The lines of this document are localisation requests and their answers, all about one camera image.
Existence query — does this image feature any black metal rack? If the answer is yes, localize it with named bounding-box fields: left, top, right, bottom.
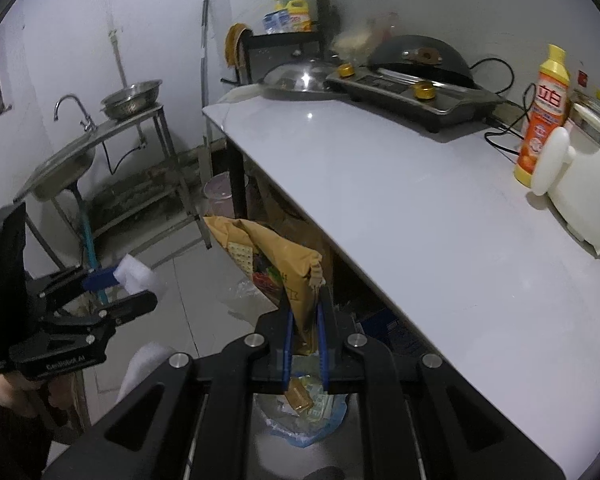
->
left=221, top=22, right=326, bottom=86

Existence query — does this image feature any brown packet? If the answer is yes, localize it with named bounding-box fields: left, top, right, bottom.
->
left=286, top=377, right=315, bottom=416

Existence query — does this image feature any steel sink stand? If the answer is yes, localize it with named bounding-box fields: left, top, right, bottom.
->
left=12, top=102, right=213, bottom=271

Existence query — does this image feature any clear plastic wrap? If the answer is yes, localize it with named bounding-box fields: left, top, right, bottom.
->
left=220, top=275, right=276, bottom=311

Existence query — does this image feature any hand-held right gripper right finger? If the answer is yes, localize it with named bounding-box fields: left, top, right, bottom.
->
left=316, top=292, right=566, bottom=480

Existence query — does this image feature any green tan printed sack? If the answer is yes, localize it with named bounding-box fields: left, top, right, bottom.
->
left=203, top=215, right=326, bottom=356

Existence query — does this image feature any black wok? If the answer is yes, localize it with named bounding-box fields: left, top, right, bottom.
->
left=367, top=35, right=477, bottom=88

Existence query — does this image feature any clear bottle red cap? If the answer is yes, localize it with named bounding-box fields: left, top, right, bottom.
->
left=370, top=12, right=401, bottom=43

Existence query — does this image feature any clear bag of food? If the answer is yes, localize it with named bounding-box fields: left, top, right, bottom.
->
left=330, top=22, right=381, bottom=63

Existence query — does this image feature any thin white wall pipe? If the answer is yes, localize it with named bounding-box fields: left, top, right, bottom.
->
left=107, top=10, right=131, bottom=91

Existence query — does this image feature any steel bowl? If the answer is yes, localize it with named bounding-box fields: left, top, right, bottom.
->
left=100, top=79, right=163, bottom=108

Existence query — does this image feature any bin with blue liner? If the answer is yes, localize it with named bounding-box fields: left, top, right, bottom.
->
left=254, top=370, right=353, bottom=450

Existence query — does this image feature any black power cable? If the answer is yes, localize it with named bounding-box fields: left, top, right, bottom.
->
left=482, top=84, right=538, bottom=157
left=469, top=56, right=515, bottom=93

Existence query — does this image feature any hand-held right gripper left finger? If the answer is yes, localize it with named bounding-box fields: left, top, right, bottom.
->
left=42, top=295, right=296, bottom=480

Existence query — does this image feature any blue white packet pack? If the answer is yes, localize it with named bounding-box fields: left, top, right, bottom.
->
left=262, top=10, right=291, bottom=36

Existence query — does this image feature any person's left forearm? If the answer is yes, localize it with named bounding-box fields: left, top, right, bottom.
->
left=0, top=375, right=56, bottom=480

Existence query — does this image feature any person's left hand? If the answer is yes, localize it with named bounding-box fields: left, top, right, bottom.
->
left=0, top=370, right=66, bottom=421

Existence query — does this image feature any grey wall hose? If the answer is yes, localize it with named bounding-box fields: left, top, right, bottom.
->
left=198, top=0, right=213, bottom=151

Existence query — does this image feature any pink bucket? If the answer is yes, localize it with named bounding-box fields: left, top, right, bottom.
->
left=203, top=171, right=233, bottom=216

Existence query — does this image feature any steel sink basin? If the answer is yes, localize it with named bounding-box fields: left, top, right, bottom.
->
left=12, top=130, right=106, bottom=203

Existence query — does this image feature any brown cardboard box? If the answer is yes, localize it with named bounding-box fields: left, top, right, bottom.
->
left=247, top=175, right=341, bottom=311

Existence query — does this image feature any steel wok lid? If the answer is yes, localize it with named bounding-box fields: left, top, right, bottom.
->
left=257, top=56, right=346, bottom=101

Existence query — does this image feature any small white foam block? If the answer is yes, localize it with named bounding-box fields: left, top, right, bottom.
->
left=114, top=254, right=165, bottom=295

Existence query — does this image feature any orange cloth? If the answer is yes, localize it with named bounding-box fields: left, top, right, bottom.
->
left=225, top=22, right=253, bottom=68

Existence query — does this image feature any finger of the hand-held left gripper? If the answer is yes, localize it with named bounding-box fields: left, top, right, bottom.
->
left=27, top=265, right=118, bottom=303
left=45, top=291, right=159, bottom=326

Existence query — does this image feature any orange dish soap bottle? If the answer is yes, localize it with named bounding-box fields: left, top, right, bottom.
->
left=512, top=44, right=572, bottom=188

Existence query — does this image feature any white rice cooker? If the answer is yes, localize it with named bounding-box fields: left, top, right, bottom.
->
left=547, top=89, right=600, bottom=261

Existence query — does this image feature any blue hose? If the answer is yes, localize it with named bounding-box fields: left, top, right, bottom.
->
left=77, top=185, right=108, bottom=306

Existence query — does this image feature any black induction cooker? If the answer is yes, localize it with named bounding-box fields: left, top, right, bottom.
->
left=325, top=67, right=506, bottom=133

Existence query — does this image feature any yellow detergent jug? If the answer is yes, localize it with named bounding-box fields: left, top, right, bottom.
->
left=286, top=0, right=313, bottom=32

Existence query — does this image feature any steel colander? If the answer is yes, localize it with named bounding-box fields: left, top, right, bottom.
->
left=102, top=95, right=161, bottom=121

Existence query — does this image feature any white filled sack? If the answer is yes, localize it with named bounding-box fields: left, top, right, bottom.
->
left=116, top=341, right=181, bottom=403

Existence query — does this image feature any chrome faucet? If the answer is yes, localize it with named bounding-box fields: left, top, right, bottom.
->
left=54, top=94, right=97, bottom=133

